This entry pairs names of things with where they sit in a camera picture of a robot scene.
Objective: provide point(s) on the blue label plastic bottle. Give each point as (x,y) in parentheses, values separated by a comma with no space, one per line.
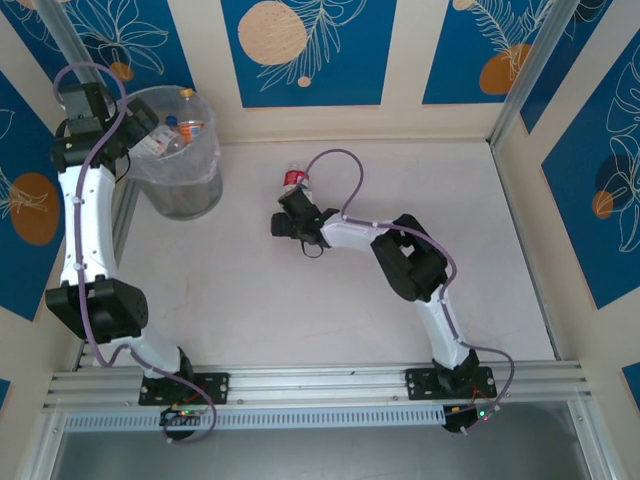
(171,120)

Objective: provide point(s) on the red cap plastic bottle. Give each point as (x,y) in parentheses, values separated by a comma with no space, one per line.
(295,177)

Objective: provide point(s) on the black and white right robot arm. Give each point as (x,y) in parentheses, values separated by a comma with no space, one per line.
(350,235)

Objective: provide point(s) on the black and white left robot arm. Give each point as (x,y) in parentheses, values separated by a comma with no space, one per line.
(85,225)

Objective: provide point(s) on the grey round waste bin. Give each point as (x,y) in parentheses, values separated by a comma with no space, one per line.
(185,205)

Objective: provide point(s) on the small circuit board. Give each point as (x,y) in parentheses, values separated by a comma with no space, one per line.
(457,420)
(180,416)

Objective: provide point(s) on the grey metal panel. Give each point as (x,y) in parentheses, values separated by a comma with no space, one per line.
(320,455)

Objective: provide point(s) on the blue floral wall panel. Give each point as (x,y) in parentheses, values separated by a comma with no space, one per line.
(350,50)
(150,30)
(45,50)
(590,200)
(575,40)
(25,150)
(450,50)

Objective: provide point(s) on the aluminium frame post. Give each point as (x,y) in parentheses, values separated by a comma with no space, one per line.
(525,75)
(75,42)

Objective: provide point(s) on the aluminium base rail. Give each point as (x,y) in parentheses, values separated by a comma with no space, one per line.
(320,385)

